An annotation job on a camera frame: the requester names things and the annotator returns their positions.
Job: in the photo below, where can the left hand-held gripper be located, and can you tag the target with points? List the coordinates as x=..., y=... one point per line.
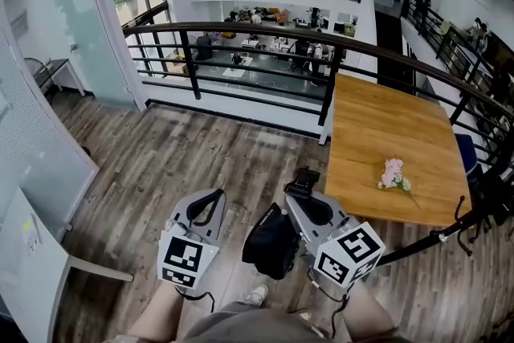
x=182, y=257

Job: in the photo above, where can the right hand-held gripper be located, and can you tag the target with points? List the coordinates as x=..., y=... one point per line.
x=349, y=253

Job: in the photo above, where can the black bag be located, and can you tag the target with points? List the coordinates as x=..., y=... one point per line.
x=269, y=245

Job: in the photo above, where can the black coat rack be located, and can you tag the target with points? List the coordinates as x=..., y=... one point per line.
x=417, y=243

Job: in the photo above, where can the person's right forearm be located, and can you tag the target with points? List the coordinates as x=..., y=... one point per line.
x=369, y=313

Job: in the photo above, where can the person's left forearm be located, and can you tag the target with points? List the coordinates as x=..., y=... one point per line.
x=158, y=317

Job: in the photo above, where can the pink artificial flower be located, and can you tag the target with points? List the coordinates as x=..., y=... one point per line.
x=391, y=174

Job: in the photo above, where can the person's white shoe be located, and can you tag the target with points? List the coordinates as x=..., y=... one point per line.
x=258, y=294

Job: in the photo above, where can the wooden table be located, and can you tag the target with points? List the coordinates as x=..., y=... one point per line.
x=385, y=124

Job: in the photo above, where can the person's shirt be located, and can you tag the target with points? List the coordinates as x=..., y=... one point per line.
x=257, y=325

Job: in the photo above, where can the blue chair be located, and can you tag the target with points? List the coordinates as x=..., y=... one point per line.
x=467, y=152

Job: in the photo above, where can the white desk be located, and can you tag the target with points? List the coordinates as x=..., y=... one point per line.
x=36, y=273

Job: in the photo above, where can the small dark side table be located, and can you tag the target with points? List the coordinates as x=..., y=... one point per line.
x=52, y=72

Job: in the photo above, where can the black stairway railing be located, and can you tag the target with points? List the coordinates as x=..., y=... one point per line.
x=445, y=36

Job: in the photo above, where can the frosted glass partition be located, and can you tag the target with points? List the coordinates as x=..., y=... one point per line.
x=68, y=20

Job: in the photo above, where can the black railing with wooden rail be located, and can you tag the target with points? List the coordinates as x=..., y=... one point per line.
x=249, y=28

